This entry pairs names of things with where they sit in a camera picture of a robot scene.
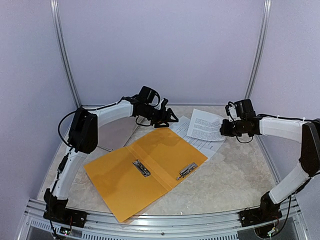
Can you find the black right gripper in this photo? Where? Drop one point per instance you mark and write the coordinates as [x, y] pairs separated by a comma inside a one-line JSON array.
[[224, 129]]

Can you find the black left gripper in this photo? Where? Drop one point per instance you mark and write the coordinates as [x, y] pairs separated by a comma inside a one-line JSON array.
[[163, 119]]

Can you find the pink file folder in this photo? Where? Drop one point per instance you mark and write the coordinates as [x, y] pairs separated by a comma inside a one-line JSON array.
[[115, 135]]

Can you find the orange folder edge clip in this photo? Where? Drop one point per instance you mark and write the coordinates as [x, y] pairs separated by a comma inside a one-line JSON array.
[[187, 170]]

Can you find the orange book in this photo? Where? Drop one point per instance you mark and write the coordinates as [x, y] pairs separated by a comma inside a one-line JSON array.
[[132, 177]]

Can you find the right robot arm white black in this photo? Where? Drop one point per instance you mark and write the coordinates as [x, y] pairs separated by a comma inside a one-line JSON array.
[[295, 142]]

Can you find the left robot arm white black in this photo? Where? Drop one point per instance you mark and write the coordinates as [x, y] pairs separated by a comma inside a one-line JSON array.
[[83, 135]]

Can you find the sheet under right arm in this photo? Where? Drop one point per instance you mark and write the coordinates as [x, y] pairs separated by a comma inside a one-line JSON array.
[[205, 126]]

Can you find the orange folder centre clip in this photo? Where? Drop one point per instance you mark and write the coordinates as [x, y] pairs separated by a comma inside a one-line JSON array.
[[141, 168]]

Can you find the white printed sheet far left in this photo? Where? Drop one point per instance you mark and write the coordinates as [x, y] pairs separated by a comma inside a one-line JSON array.
[[207, 148]]

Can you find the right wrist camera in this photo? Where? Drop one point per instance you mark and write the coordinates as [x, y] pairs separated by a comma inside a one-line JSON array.
[[242, 109]]

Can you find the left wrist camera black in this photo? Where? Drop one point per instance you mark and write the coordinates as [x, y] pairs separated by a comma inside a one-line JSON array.
[[147, 95]]

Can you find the right aluminium frame post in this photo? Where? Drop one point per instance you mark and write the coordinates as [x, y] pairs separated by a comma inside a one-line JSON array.
[[259, 48]]

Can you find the aluminium frame post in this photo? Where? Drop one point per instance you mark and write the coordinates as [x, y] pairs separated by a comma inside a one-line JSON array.
[[259, 48], [54, 6]]

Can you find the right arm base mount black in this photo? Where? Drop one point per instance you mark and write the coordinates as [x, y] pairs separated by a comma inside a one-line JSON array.
[[267, 211]]

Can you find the front aluminium rail base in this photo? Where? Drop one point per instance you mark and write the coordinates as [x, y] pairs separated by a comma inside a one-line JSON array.
[[224, 225]]

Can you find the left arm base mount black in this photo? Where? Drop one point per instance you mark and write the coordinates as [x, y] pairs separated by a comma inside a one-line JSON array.
[[56, 211]]

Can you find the left aluminium frame post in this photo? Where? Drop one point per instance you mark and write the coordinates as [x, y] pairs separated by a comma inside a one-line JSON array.
[[54, 6]]

